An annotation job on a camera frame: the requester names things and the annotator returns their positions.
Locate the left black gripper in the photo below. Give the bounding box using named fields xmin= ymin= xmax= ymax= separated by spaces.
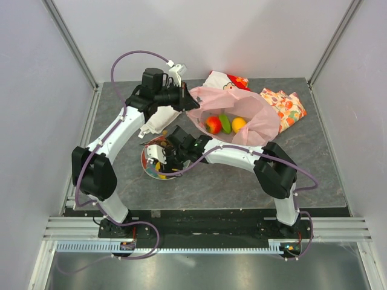
xmin=155 ymin=81 xmax=200 ymax=112

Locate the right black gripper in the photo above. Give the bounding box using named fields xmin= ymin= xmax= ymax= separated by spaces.
xmin=159 ymin=145 xmax=187 ymax=177

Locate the yellow fake pear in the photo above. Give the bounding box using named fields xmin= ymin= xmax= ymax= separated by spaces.
xmin=155 ymin=162 xmax=174 ymax=180

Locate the yellow fake lemon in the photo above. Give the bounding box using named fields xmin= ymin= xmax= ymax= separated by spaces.
xmin=232 ymin=117 xmax=247 ymax=134

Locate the pink plastic bag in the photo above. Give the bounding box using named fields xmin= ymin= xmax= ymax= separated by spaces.
xmin=187 ymin=86 xmax=280 ymax=146

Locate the brown longan bunch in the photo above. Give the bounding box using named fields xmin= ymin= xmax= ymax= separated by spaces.
xmin=141 ymin=130 xmax=172 ymax=148

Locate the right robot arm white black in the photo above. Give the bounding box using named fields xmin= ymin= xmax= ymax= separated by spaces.
xmin=162 ymin=126 xmax=299 ymax=238

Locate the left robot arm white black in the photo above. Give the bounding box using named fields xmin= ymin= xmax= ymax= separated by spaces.
xmin=71 ymin=64 xmax=199 ymax=237

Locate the red fake apple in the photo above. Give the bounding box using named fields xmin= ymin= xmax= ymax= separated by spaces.
xmin=205 ymin=116 xmax=222 ymax=135

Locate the green fake fruit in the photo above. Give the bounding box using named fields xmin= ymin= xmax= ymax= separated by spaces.
xmin=218 ymin=114 xmax=232 ymax=134

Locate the white folded towel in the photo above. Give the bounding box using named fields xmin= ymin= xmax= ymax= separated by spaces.
xmin=138 ymin=106 xmax=181 ymax=138

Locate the red teal floral plate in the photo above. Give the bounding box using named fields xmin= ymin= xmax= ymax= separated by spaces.
xmin=140 ymin=146 xmax=165 ymax=181

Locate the cartoon print folded cloth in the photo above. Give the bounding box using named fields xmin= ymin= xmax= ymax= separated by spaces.
xmin=203 ymin=71 xmax=250 ymax=91

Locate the orange floral folded cloth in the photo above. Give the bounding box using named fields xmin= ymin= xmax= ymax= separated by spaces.
xmin=260 ymin=88 xmax=307 ymax=133

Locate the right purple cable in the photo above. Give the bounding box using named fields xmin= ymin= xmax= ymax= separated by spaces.
xmin=148 ymin=144 xmax=320 ymax=262

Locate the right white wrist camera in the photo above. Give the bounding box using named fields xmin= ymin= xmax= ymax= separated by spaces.
xmin=145 ymin=144 xmax=166 ymax=164

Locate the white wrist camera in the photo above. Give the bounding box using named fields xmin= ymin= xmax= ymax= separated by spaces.
xmin=166 ymin=60 xmax=187 ymax=87
xmin=145 ymin=144 xmax=166 ymax=164

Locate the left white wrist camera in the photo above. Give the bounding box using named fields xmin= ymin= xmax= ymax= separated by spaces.
xmin=166 ymin=60 xmax=187 ymax=87

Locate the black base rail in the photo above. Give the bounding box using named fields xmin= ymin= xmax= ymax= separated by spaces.
xmin=98 ymin=209 xmax=311 ymax=247

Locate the grey cable duct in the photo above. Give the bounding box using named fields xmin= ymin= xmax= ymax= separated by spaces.
xmin=56 ymin=240 xmax=288 ymax=254

